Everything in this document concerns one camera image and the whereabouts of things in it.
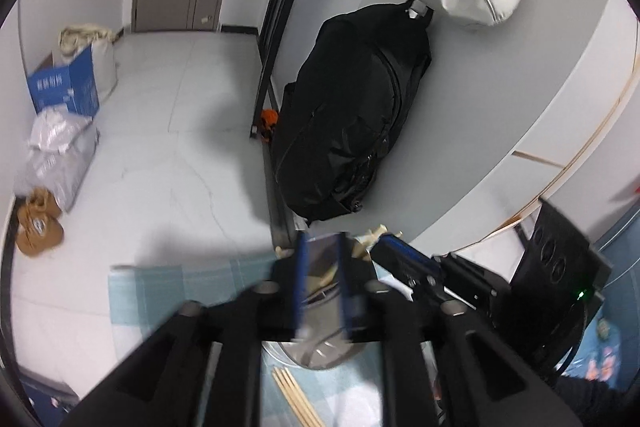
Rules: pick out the blue checkered tablecloth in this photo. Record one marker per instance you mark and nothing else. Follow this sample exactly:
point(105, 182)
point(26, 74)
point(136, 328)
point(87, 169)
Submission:
point(175, 287)

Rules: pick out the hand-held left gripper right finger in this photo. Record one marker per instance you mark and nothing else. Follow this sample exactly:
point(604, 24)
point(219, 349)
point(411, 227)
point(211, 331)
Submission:
point(346, 279)

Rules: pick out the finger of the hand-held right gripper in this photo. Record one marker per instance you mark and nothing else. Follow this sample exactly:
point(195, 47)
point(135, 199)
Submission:
point(407, 259)

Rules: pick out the silver plastic bag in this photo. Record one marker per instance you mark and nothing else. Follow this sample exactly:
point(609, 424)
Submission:
point(57, 152)

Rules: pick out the beige cloth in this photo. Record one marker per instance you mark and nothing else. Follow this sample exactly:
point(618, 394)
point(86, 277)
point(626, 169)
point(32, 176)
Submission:
point(85, 34)

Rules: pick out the blue printed cloth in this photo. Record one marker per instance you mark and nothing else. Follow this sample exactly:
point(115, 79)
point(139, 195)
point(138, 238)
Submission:
point(607, 347)

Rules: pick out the dark blue box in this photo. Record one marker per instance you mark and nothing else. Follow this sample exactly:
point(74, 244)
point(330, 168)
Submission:
point(45, 394)

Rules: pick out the brown slipper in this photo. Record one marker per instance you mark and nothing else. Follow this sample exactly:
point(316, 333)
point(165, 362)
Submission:
point(45, 204)
point(40, 234)

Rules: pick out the metal utensil container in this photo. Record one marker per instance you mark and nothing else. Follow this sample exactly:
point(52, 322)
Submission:
point(322, 312)

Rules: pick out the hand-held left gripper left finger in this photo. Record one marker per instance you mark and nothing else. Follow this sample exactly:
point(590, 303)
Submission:
point(300, 279)

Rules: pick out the blue cardboard box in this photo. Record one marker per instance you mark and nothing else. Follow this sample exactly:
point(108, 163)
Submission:
point(65, 82)

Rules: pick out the black backpack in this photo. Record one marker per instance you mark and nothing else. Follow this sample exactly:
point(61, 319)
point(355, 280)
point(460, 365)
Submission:
point(350, 117)

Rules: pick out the small orange object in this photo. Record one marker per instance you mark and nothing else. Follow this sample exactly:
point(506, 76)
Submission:
point(269, 124)

